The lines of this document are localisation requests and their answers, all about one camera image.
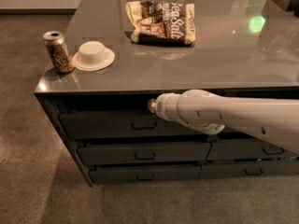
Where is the dark grey drawer cabinet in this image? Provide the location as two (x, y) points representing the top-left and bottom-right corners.
(36, 0), (299, 185)

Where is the gold soda can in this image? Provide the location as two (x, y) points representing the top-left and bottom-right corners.
(43, 31), (75, 74)

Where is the white upturned plastic bowl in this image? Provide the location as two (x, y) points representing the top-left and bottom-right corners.
(73, 41), (115, 71)

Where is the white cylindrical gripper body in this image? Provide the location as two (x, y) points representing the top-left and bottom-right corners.
(155, 93), (180, 121)

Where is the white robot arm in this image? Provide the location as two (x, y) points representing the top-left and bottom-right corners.
(148, 90), (299, 153)

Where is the brown sea salt snack bag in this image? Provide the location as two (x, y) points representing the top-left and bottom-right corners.
(125, 1), (196, 46)

